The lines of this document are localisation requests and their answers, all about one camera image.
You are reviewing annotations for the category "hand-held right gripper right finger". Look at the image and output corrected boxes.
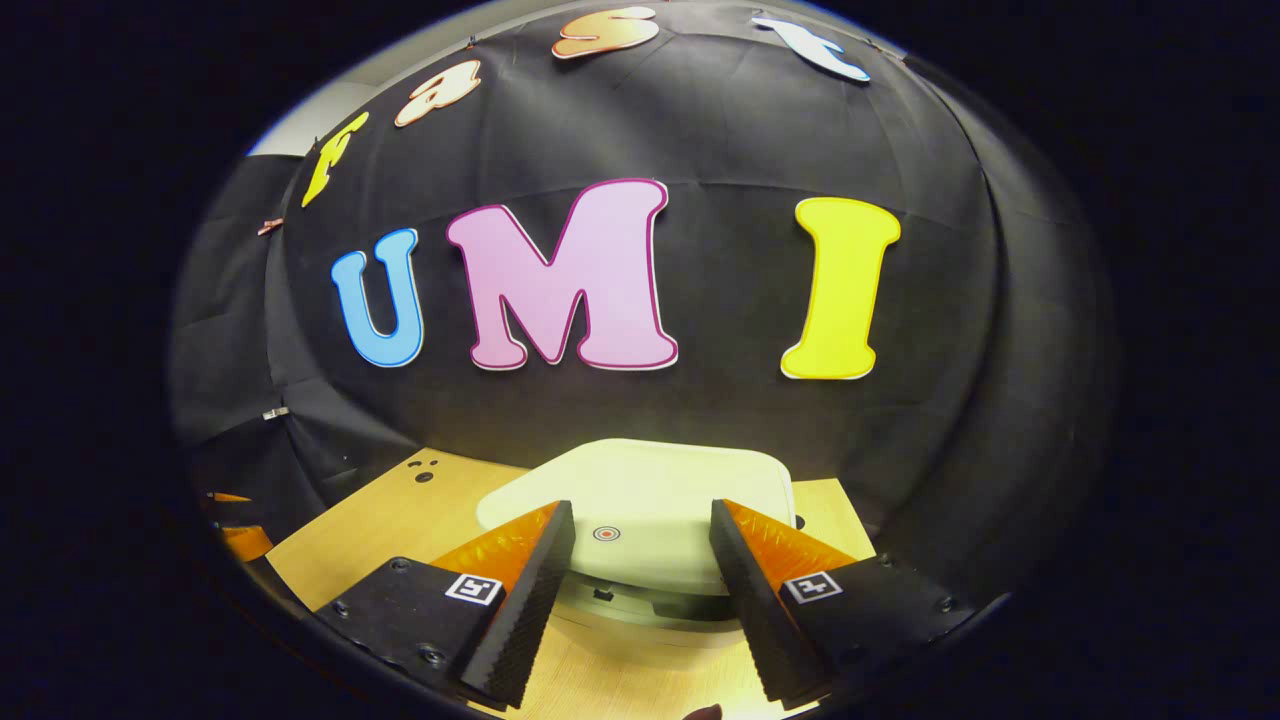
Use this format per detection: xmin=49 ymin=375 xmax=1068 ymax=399
xmin=708 ymin=498 xmax=986 ymax=711

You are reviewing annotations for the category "pale green desktop garbage bin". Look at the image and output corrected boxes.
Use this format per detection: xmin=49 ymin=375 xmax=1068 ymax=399
xmin=475 ymin=438 xmax=798 ymax=673

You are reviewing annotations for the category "black backdrop cloth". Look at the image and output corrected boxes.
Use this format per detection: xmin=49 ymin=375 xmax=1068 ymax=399
xmin=170 ymin=0 xmax=1119 ymax=601

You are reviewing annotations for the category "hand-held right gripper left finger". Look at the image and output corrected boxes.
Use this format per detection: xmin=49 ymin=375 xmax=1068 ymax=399
xmin=315 ymin=500 xmax=578 ymax=711

